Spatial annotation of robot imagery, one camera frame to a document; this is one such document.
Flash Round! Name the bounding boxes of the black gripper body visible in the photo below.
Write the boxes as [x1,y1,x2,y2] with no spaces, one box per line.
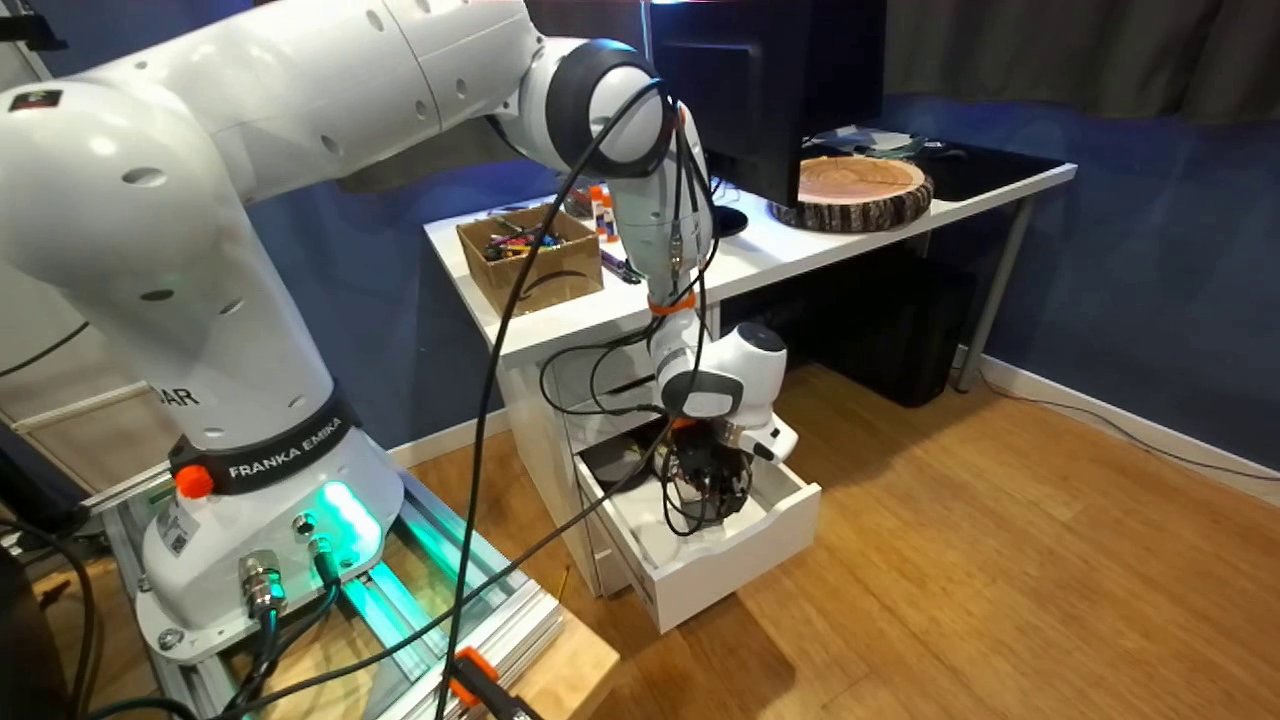
[652,423,753,527]

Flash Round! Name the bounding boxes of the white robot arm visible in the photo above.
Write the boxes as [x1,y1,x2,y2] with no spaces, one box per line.
[0,0,797,659]

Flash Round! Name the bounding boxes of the white open drawer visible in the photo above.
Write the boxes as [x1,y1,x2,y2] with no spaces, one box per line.
[577,427,819,633]

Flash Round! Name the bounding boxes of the white desk drawer cabinet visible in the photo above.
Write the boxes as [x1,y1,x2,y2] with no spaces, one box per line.
[499,308,657,523]

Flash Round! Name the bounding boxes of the black box under desk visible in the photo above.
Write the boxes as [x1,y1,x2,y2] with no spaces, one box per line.
[724,250,975,409]

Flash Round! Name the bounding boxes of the cardboard box of pens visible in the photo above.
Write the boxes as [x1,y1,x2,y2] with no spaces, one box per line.
[456,203,605,312]

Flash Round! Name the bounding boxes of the orange cap glue stick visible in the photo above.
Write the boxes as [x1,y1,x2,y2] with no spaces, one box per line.
[586,184,615,245]

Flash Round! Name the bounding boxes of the round wooden slab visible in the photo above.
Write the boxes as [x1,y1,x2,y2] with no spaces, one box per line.
[768,156,933,234]

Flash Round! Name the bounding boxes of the black computer monitor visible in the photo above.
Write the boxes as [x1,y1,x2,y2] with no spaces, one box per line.
[645,0,889,203]

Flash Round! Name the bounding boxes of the dark curtain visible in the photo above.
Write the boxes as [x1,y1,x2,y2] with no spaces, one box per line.
[889,0,1280,124]

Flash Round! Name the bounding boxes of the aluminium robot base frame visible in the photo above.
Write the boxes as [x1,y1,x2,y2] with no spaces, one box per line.
[105,479,563,720]

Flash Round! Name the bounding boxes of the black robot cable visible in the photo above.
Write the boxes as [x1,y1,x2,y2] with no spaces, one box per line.
[214,78,730,720]

